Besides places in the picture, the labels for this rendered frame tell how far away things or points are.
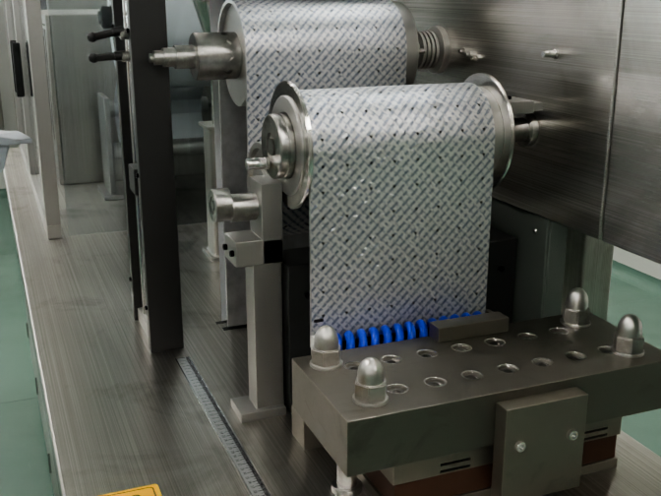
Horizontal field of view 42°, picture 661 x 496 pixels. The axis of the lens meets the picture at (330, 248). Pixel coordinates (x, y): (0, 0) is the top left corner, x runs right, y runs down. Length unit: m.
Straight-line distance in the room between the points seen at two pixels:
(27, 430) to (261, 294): 2.14
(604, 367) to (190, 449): 0.49
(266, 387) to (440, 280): 0.26
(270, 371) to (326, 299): 0.15
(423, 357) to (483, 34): 0.49
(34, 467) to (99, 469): 1.87
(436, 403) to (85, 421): 0.48
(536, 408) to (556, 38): 0.46
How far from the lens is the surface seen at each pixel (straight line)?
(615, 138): 1.02
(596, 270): 1.37
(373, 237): 1.00
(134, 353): 1.33
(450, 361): 0.97
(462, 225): 1.05
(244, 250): 1.03
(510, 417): 0.90
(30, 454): 2.99
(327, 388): 0.90
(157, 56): 1.20
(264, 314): 1.07
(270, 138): 1.00
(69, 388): 1.25
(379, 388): 0.86
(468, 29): 1.28
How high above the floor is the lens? 1.42
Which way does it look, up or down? 17 degrees down
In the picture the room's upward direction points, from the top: straight up
